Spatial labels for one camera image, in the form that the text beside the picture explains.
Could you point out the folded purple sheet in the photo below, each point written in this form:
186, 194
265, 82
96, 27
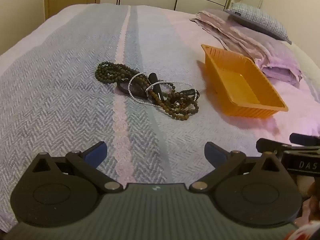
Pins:
250, 42

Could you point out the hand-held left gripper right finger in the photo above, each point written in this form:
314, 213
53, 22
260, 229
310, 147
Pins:
214, 153

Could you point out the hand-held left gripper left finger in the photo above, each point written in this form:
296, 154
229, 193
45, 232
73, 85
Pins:
96, 153

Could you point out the checked grey pillow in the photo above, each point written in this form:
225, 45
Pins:
260, 21

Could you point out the orange plastic tray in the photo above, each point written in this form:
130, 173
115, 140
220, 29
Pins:
240, 85

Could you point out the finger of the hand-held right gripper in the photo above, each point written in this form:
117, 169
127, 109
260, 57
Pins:
303, 138
270, 145

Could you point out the dark oval jewelry piece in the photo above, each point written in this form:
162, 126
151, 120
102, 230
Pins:
136, 88

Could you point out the red white patterned cloth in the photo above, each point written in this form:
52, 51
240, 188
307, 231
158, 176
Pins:
306, 231

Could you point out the black cylindrical case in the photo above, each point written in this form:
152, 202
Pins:
153, 80

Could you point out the white bedsheet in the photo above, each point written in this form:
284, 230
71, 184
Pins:
306, 60

